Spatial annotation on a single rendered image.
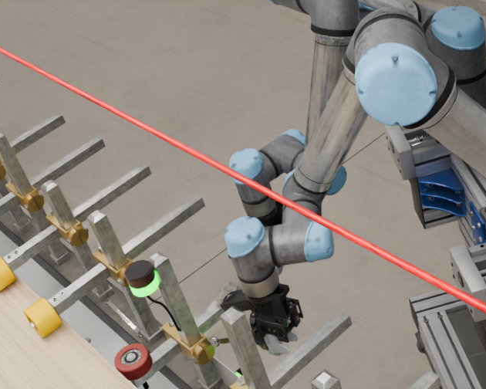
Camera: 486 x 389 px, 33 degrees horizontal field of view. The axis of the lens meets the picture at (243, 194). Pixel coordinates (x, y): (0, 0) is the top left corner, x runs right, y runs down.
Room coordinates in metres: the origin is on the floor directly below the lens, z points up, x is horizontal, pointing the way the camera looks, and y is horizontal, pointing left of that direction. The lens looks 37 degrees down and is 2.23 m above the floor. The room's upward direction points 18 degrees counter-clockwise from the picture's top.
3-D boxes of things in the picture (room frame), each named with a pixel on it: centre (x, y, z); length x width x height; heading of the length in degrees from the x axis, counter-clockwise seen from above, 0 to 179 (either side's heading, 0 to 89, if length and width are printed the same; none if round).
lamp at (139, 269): (1.31, 0.25, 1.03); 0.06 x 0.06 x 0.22; 29
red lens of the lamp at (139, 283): (1.31, 0.25, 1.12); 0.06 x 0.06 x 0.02
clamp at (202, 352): (1.35, 0.23, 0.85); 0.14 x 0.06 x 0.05; 29
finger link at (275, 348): (1.15, 0.03, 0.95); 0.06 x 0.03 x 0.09; 49
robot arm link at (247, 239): (1.17, 0.02, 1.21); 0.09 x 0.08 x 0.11; 75
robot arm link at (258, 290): (1.17, 0.02, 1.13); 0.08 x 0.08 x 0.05
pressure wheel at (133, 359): (1.30, 0.35, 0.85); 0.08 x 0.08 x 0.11
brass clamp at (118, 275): (1.57, 0.35, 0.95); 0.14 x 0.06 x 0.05; 29
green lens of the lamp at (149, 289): (1.31, 0.25, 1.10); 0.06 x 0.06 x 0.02
